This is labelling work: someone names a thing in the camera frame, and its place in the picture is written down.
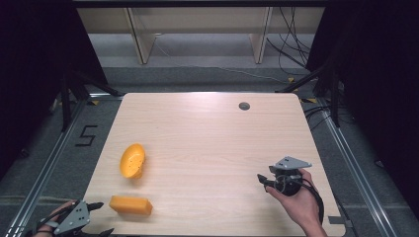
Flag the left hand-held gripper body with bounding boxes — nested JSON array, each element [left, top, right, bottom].
[[52, 199, 103, 237]]

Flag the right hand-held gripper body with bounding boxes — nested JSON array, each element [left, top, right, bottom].
[[268, 155, 313, 198]]

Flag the orange rectangular block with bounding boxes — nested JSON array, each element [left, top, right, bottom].
[[108, 195, 154, 217]]

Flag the orange plastic bowl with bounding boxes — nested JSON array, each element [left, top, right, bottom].
[[119, 142, 147, 180]]

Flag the person's left hand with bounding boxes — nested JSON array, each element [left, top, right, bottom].
[[35, 199, 79, 237]]

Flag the person's right hand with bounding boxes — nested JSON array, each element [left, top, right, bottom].
[[265, 168, 326, 232]]

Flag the black metal stand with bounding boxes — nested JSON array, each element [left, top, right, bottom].
[[58, 69, 126, 133], [276, 60, 344, 128]]

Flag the black curtain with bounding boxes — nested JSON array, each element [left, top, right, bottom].
[[0, 0, 109, 181], [304, 0, 419, 221]]

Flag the beige wooden furniture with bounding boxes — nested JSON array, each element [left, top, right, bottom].
[[76, 6, 326, 66]]

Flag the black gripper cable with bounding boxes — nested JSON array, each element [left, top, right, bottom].
[[31, 207, 72, 236], [294, 179, 326, 225]]

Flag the aluminium floor rail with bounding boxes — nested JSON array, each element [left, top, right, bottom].
[[297, 97, 399, 237], [3, 94, 124, 237]]

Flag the grey table corner bracket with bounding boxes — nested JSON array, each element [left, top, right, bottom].
[[327, 215, 354, 229]]

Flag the black floor cables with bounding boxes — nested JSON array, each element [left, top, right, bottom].
[[301, 104, 334, 131]]

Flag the black hanging cables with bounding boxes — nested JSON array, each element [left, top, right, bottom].
[[266, 6, 312, 77]]

